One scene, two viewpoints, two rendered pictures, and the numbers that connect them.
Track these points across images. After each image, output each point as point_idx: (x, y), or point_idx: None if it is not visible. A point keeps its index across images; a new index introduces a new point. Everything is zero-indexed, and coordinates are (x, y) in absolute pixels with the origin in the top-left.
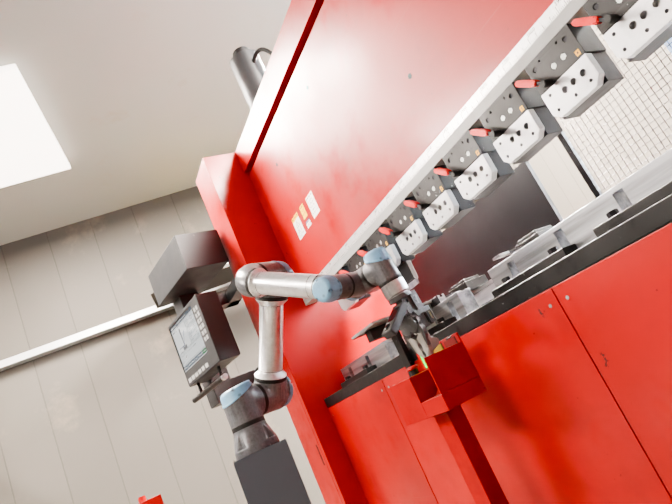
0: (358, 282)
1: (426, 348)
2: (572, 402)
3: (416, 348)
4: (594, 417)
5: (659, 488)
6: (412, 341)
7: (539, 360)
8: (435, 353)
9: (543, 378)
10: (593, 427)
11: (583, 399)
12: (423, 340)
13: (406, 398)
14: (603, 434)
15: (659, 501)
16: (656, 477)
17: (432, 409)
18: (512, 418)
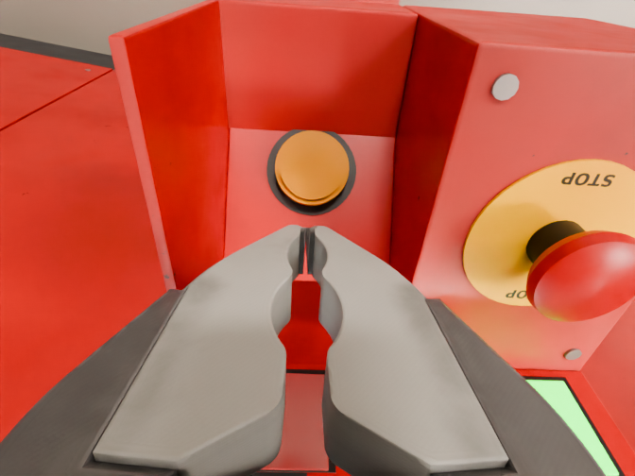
0: None
1: (228, 273)
2: (52, 194)
3: (385, 314)
4: (36, 167)
5: (59, 106)
6: (408, 405)
7: (8, 278)
8: (147, 209)
9: (64, 246)
10: (64, 161)
11: (12, 187)
12: (178, 342)
13: (558, 29)
14: (58, 151)
15: (81, 103)
16: (42, 110)
17: (343, 2)
18: None
